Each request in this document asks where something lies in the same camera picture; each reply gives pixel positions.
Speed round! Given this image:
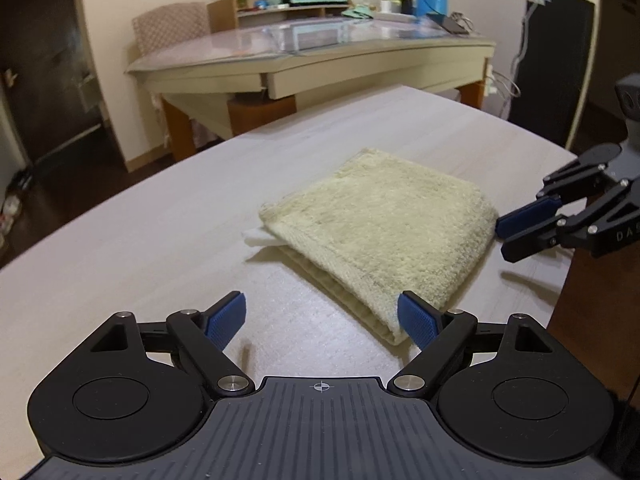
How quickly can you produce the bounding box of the glass-topped dining table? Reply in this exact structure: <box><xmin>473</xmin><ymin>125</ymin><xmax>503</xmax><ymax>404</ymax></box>
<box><xmin>127</xmin><ymin>18</ymin><xmax>496</xmax><ymax>160</ymax></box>

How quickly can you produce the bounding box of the cream terry towel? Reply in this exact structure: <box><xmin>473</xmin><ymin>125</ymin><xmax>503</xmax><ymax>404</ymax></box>
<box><xmin>243</xmin><ymin>148</ymin><xmax>497</xmax><ymax>346</ymax></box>

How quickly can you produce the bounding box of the dark wooden door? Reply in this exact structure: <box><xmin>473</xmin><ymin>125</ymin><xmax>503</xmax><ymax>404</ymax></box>
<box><xmin>1</xmin><ymin>0</ymin><xmax>102</xmax><ymax>162</ymax></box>

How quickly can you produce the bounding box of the quilted beige chair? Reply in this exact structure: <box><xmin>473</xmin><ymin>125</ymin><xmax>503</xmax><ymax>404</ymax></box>
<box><xmin>132</xmin><ymin>2</ymin><xmax>210</xmax><ymax>56</ymax></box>

